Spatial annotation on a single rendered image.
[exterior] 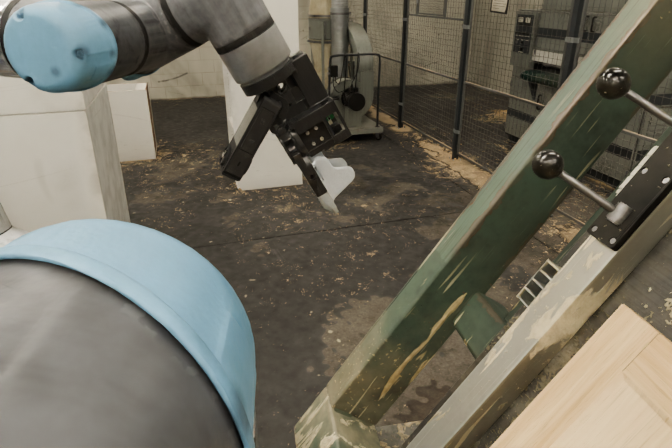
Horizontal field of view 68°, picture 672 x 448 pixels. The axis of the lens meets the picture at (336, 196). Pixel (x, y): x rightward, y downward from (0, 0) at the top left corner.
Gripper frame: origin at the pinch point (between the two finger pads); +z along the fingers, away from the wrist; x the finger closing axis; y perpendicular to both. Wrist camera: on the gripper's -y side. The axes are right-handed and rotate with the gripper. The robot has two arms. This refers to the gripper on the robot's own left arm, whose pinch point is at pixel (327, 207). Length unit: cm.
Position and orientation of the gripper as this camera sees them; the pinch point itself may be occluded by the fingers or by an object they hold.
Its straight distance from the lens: 68.5
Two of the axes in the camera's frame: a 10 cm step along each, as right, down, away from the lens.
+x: -2.7, -3.7, 8.9
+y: 8.5, -5.2, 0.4
